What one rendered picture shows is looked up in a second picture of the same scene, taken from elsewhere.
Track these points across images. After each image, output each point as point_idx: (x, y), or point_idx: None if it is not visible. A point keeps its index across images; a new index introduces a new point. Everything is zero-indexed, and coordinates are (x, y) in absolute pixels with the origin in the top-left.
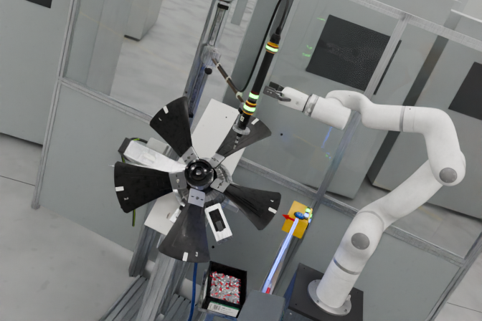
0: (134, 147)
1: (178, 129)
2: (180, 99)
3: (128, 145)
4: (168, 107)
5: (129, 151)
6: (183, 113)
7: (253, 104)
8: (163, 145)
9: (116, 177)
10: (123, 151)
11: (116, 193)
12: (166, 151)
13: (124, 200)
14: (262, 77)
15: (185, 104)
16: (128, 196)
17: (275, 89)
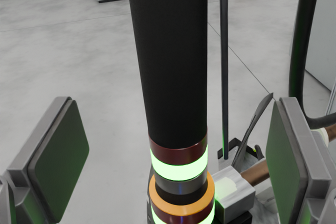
0: (230, 158)
1: (233, 160)
2: (265, 99)
3: (228, 151)
4: (256, 110)
5: (222, 160)
6: (248, 131)
7: (154, 202)
8: (265, 183)
9: (148, 180)
10: (219, 155)
11: (146, 201)
12: (274, 198)
13: (148, 219)
14: (134, 24)
15: (260, 111)
16: (150, 218)
17: (8, 173)
